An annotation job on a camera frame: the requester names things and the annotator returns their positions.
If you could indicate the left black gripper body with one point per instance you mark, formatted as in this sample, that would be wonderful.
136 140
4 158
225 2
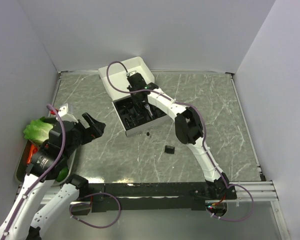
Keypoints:
82 135

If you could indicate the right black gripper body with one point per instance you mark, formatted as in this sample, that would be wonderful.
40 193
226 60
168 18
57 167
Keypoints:
135 98

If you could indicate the black silver hair clipper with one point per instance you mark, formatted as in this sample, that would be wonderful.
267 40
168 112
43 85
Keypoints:
149 111

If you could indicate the white box with black tray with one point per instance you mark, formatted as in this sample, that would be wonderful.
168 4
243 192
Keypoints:
133 117

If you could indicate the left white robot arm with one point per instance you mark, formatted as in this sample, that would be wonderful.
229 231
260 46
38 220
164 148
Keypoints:
26 221

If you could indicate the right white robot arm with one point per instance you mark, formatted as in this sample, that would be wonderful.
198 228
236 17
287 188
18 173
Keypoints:
189 130

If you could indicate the green lettuce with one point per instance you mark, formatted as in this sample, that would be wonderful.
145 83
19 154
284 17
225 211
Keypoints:
37 131

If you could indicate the green lime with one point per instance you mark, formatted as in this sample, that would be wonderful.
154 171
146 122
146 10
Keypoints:
62 175

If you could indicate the orange red pepper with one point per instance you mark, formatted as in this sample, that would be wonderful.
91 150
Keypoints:
32 151

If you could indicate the metal tray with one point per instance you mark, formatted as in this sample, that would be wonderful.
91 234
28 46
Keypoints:
20 170

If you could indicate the black clipper comb guard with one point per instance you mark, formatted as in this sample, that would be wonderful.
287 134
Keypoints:
169 149

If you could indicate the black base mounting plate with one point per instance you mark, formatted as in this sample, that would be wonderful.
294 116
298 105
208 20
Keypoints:
151 196

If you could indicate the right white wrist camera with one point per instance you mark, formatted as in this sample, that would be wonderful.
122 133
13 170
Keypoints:
128 74

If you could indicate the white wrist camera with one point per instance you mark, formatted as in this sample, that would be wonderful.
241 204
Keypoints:
128 74
64 112

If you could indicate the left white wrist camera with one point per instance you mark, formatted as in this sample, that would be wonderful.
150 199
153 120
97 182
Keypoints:
64 112

